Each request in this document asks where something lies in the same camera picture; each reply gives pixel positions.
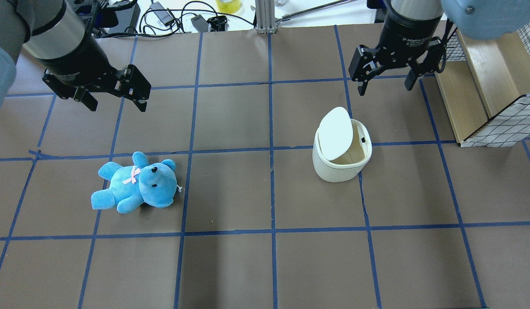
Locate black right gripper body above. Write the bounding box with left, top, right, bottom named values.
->
left=348, top=12, right=447, bottom=82

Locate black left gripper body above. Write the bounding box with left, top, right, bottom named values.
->
left=42, top=34, right=151, bottom=100

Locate white trash can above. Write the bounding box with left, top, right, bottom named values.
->
left=312, top=107, right=373, bottom=183

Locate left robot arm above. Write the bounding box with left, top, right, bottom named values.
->
left=0, top=0, right=151, bottom=112

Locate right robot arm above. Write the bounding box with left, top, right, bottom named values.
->
left=348, top=0, right=530, bottom=96

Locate blue teddy bear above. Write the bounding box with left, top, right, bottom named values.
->
left=91, top=152, right=183, bottom=214

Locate checkered cloth wooden box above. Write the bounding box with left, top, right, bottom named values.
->
left=436, top=23, right=530, bottom=148

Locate black power adapter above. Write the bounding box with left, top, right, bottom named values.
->
left=149, top=2, right=175, bottom=26

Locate long metal rod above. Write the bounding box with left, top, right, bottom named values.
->
left=275, top=0, right=353, bottom=25

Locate yellow tape roll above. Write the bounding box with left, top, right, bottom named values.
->
left=216, top=0, right=242, bottom=14

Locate aluminium frame post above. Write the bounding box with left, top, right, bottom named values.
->
left=255, top=0, right=277, bottom=34

